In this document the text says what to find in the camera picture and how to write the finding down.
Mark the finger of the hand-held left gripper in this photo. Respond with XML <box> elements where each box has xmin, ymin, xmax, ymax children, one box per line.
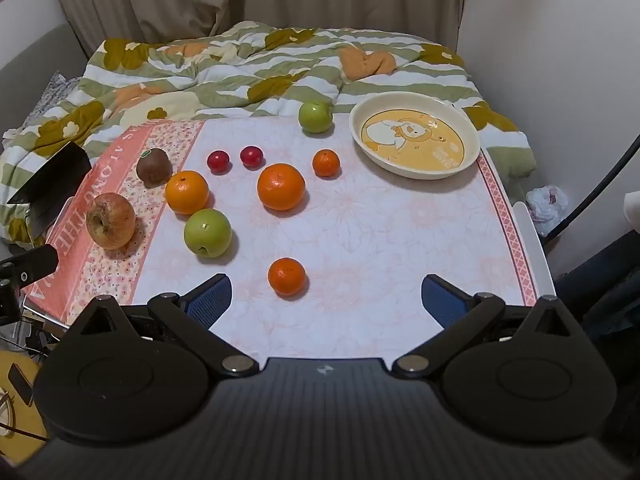
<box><xmin>0</xmin><ymin>244</ymin><xmax>60</xmax><ymax>295</ymax></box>

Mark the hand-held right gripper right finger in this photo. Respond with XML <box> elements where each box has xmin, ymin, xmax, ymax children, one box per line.
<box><xmin>390</xmin><ymin>274</ymin><xmax>576</xmax><ymax>380</ymax></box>

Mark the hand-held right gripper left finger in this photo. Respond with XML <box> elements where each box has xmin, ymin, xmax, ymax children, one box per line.
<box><xmin>67</xmin><ymin>274</ymin><xmax>261</xmax><ymax>378</ymax></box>

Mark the large green apple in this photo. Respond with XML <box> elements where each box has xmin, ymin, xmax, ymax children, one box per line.
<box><xmin>183</xmin><ymin>209</ymin><xmax>233</xmax><ymax>259</ymax></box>

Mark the red yellow apple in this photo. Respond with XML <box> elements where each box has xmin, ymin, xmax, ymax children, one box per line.
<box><xmin>86</xmin><ymin>192</ymin><xmax>137</xmax><ymax>250</ymax></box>

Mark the medium orange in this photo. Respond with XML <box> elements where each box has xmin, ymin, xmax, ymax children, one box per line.
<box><xmin>165</xmin><ymin>170</ymin><xmax>210</xmax><ymax>215</ymax></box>

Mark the large orange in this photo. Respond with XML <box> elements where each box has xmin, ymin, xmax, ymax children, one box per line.
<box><xmin>257</xmin><ymin>163</ymin><xmax>306</xmax><ymax>212</ymax></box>

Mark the brown kiwi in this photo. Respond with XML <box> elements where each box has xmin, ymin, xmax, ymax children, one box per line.
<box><xmin>136</xmin><ymin>147</ymin><xmax>172</xmax><ymax>184</ymax></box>

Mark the cream plate with duck print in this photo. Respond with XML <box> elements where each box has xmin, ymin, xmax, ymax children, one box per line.
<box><xmin>348</xmin><ymin>91</ymin><xmax>482</xmax><ymax>181</ymax></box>

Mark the pink floral tablecloth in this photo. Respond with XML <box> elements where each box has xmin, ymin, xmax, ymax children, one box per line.
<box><xmin>22</xmin><ymin>112</ymin><xmax>541</xmax><ymax>328</ymax></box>

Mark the black phone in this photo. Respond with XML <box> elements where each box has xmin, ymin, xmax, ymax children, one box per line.
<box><xmin>7</xmin><ymin>365</ymin><xmax>33</xmax><ymax>406</ymax></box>

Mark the white plastic bag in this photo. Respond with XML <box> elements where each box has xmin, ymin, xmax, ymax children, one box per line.
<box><xmin>525</xmin><ymin>185</ymin><xmax>571</xmax><ymax>237</ymax></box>

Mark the yellow wooden stool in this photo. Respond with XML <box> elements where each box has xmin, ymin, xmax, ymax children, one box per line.
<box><xmin>0</xmin><ymin>347</ymin><xmax>48</xmax><ymax>441</ymax></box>

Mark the dark cloth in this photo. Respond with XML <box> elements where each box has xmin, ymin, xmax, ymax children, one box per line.
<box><xmin>550</xmin><ymin>230</ymin><xmax>640</xmax><ymax>361</ymax></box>

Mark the grey patterned bedsheet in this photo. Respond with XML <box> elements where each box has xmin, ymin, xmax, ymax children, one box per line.
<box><xmin>20</xmin><ymin>72</ymin><xmax>83</xmax><ymax>126</ymax></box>

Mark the small tangerine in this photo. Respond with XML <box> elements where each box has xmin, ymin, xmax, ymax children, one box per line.
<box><xmin>312</xmin><ymin>149</ymin><xmax>341</xmax><ymax>177</ymax></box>

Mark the grey headboard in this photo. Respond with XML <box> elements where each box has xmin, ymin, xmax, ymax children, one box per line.
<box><xmin>0</xmin><ymin>22</ymin><xmax>86</xmax><ymax>136</ymax></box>

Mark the small green apple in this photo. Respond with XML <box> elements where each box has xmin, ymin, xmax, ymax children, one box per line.
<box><xmin>298</xmin><ymin>101</ymin><xmax>334</xmax><ymax>134</ymax></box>

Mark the green striped flower blanket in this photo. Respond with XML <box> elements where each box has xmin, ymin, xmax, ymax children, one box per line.
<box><xmin>0</xmin><ymin>20</ymin><xmax>538</xmax><ymax>251</ymax></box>

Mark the white table frame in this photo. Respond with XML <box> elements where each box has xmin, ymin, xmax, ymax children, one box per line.
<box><xmin>510</xmin><ymin>201</ymin><xmax>553</xmax><ymax>307</ymax></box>

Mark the black cable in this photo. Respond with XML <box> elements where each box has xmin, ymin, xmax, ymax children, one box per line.
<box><xmin>542</xmin><ymin>132</ymin><xmax>640</xmax><ymax>256</ymax></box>

